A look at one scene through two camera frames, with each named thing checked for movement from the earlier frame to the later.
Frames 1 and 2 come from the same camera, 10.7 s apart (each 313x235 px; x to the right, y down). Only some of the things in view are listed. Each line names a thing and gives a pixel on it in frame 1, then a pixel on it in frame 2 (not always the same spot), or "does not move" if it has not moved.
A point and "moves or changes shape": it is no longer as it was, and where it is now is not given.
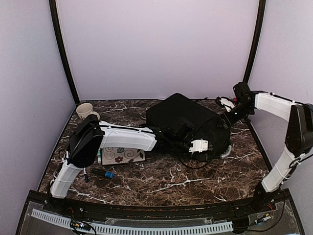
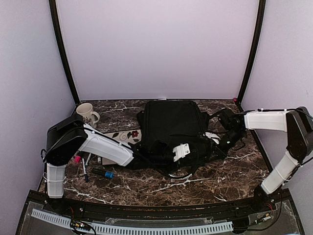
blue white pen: [85, 175] does not move
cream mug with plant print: [85, 109] does not move
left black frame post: [53, 3] does not move
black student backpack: [176, 120] moves or changes shape
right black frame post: [258, 32] does not move
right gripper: [223, 121] -> [222, 152]
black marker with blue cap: [108, 174] does not move
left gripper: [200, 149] -> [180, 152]
